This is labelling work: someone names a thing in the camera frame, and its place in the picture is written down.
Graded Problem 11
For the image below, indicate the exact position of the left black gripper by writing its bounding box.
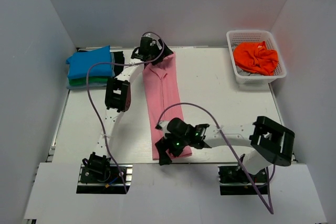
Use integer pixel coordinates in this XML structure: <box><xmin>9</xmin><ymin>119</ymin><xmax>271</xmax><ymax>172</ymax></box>
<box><xmin>149</xmin><ymin>39</ymin><xmax>173</xmax><ymax>66</ymax></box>

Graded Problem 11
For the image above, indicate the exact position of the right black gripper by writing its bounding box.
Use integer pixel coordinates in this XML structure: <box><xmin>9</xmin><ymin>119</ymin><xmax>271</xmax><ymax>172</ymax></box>
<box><xmin>156</xmin><ymin>133</ymin><xmax>190</xmax><ymax>166</ymax></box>

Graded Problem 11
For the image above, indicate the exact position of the pink t shirt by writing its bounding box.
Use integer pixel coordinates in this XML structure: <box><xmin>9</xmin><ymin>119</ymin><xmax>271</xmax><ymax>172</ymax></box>
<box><xmin>142</xmin><ymin>53</ymin><xmax>184</xmax><ymax>161</ymax></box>

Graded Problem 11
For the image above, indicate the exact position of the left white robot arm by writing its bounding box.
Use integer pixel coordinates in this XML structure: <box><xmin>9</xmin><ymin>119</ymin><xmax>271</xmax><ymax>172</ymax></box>
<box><xmin>83</xmin><ymin>32</ymin><xmax>173</xmax><ymax>182</ymax></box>

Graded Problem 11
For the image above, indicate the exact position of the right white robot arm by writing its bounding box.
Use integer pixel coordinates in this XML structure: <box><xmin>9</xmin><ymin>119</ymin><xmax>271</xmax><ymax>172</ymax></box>
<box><xmin>155</xmin><ymin>116</ymin><xmax>295</xmax><ymax>182</ymax></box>

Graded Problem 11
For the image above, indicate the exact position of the black folded t shirt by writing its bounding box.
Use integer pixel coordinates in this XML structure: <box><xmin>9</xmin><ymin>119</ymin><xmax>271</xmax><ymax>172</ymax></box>
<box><xmin>113</xmin><ymin>51</ymin><xmax>125</xmax><ymax>76</ymax></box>

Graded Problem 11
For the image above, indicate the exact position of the grey t shirt in basket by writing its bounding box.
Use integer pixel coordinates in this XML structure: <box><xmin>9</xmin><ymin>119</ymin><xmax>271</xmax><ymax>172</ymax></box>
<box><xmin>231</xmin><ymin>43</ymin><xmax>261</xmax><ymax>76</ymax></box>

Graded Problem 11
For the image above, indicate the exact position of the orange t shirt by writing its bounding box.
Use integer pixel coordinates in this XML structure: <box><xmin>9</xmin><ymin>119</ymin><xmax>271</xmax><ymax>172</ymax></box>
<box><xmin>233</xmin><ymin>41</ymin><xmax>279</xmax><ymax>76</ymax></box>

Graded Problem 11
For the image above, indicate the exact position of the white plastic basket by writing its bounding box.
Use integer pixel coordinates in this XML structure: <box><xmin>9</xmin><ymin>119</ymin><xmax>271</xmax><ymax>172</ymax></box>
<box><xmin>226</xmin><ymin>30</ymin><xmax>287</xmax><ymax>85</ymax></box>

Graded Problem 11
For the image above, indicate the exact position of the green folded t shirt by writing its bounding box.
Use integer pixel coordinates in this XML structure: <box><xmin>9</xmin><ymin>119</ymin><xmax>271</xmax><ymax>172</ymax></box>
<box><xmin>68</xmin><ymin>76</ymin><xmax>108</xmax><ymax>86</ymax></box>

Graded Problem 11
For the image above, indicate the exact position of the light blue folded t shirt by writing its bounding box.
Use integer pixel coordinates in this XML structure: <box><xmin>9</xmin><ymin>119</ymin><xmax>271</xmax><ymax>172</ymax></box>
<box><xmin>67</xmin><ymin>53</ymin><xmax>113</xmax><ymax>90</ymax></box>

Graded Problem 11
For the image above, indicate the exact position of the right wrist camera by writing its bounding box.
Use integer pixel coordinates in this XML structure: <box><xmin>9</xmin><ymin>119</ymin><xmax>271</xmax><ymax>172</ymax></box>
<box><xmin>155</xmin><ymin>121</ymin><xmax>171</xmax><ymax>137</ymax></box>

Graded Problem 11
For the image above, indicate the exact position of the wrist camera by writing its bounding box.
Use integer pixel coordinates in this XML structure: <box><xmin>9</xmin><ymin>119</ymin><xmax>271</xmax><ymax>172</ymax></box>
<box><xmin>155</xmin><ymin>121</ymin><xmax>171</xmax><ymax>137</ymax></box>
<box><xmin>142</xmin><ymin>33</ymin><xmax>155</xmax><ymax>40</ymax></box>

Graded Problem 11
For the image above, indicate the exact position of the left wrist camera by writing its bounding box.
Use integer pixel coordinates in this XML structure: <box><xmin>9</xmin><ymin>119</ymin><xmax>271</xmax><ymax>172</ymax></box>
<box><xmin>142</xmin><ymin>33</ymin><xmax>155</xmax><ymax>40</ymax></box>

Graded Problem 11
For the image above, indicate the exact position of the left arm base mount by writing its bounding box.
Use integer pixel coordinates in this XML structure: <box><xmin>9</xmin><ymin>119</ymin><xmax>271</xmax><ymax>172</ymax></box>
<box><xmin>76</xmin><ymin>158</ymin><xmax>133</xmax><ymax>195</ymax></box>

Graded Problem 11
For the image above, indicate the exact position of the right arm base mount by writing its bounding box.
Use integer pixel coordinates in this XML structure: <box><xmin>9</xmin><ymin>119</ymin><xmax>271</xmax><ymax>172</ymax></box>
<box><xmin>218</xmin><ymin>166</ymin><xmax>268</xmax><ymax>196</ymax></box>

